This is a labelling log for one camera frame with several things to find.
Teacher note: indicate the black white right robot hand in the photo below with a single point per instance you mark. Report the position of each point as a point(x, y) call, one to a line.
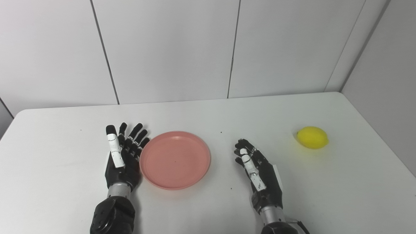
point(266, 182)

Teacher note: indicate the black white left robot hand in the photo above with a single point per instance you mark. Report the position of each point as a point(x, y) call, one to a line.
point(125, 169)

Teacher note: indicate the pink round plate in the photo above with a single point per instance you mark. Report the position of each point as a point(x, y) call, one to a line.
point(175, 161)

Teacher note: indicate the yellow lemon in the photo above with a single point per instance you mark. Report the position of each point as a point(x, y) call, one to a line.
point(312, 137)

